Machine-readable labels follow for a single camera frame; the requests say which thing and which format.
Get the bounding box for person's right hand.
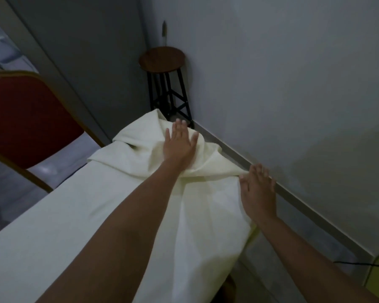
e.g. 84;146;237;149
239;163;278;222

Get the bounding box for person's left hand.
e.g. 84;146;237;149
163;119;200;171

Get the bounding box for white cloth sheet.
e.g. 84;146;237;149
0;109;260;303

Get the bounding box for person's left forearm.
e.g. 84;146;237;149
35;161;192;303

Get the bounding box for person's right forearm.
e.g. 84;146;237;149
251;215;379;303

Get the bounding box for round wooden stool black legs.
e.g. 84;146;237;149
138;47;195;129

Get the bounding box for black cable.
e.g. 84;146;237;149
333;260;379;269

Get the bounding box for red chair with gold frame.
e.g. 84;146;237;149
0;70;107;193

